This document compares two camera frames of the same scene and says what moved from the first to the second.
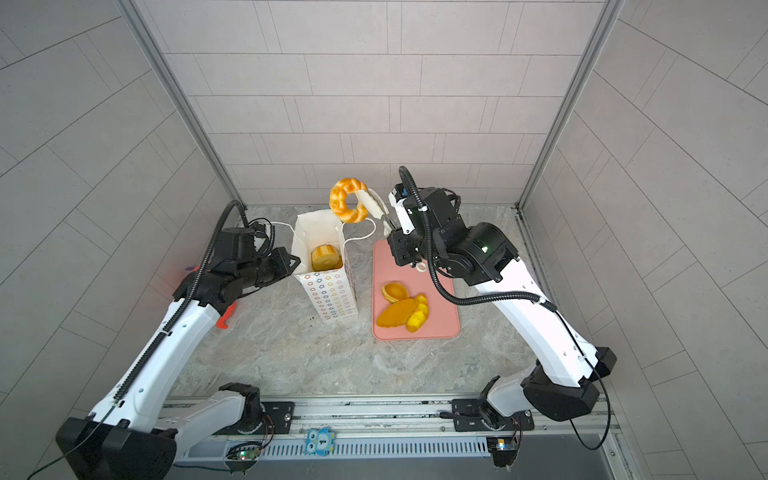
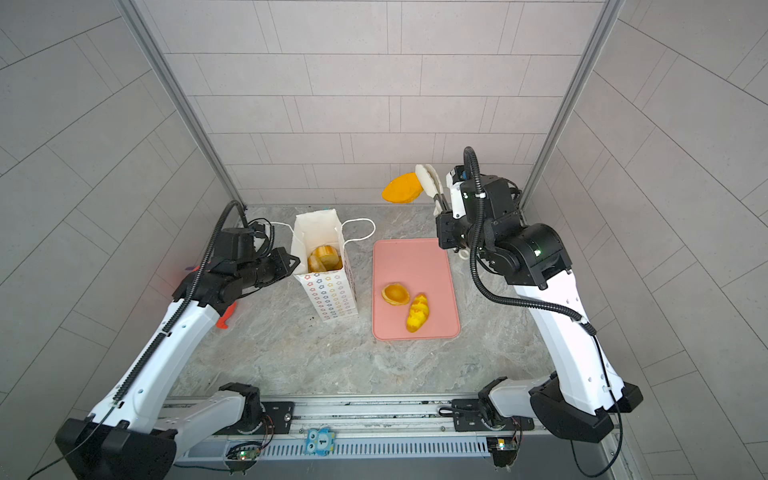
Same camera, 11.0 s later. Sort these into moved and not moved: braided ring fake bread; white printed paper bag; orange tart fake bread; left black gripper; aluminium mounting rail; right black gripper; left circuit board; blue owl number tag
Moved: right black gripper; braided ring fake bread
Not moved: left black gripper; aluminium mounting rail; left circuit board; white printed paper bag; orange tart fake bread; blue owl number tag
